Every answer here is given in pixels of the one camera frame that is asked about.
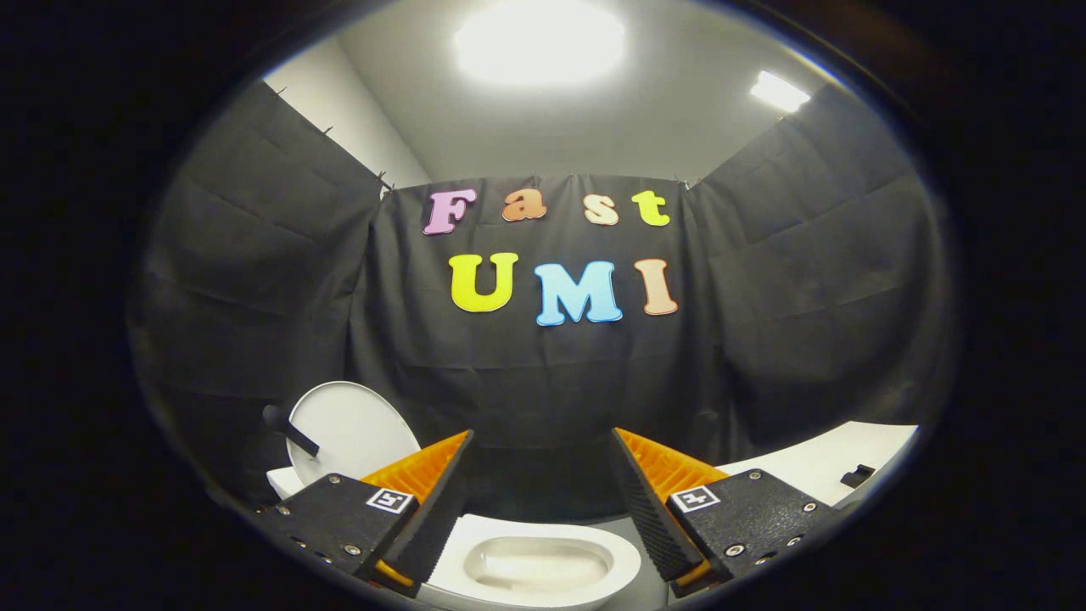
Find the black backdrop cloth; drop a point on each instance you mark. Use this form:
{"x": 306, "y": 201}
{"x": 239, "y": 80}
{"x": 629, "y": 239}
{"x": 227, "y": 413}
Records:
{"x": 526, "y": 382}

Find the small ceiling light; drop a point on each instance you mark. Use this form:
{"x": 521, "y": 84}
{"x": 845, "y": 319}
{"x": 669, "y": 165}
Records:
{"x": 779, "y": 91}

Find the large ceiling light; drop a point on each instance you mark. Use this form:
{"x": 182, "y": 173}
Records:
{"x": 539, "y": 42}

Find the white toilet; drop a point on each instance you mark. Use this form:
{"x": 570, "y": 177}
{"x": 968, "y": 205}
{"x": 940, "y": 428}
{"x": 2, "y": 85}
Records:
{"x": 543, "y": 543}

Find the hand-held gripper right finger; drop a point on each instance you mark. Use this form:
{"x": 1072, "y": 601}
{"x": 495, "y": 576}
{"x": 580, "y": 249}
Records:
{"x": 645, "y": 518}

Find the white drawer cabinet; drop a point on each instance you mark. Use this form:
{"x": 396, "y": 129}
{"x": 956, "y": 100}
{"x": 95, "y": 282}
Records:
{"x": 814, "y": 458}

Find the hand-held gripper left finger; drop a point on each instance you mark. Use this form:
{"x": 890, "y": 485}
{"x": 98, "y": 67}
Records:
{"x": 437, "y": 518}

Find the white toilet lid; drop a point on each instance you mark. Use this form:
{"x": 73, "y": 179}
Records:
{"x": 356, "y": 428}

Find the black bracket on cabinet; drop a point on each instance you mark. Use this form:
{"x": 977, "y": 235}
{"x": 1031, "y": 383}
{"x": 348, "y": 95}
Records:
{"x": 858, "y": 476}

